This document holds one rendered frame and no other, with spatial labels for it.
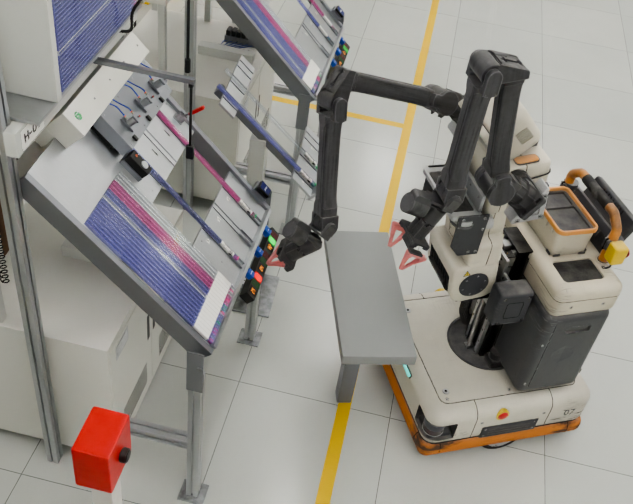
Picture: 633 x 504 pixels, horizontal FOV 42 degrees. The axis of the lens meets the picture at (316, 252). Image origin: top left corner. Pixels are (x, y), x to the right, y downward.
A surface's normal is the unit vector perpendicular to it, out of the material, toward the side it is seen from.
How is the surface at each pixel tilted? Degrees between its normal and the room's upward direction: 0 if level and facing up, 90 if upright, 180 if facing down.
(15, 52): 90
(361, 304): 0
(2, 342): 90
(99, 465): 90
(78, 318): 0
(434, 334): 0
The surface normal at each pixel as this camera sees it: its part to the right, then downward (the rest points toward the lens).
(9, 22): -0.20, 0.64
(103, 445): 0.11, -0.73
